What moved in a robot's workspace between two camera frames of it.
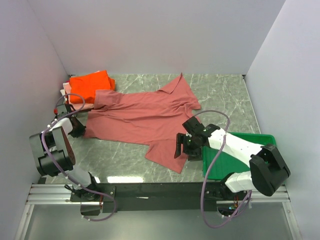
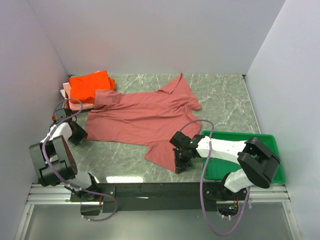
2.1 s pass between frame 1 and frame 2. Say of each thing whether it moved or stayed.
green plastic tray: stayed
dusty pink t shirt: stayed
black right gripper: moved
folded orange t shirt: stayed
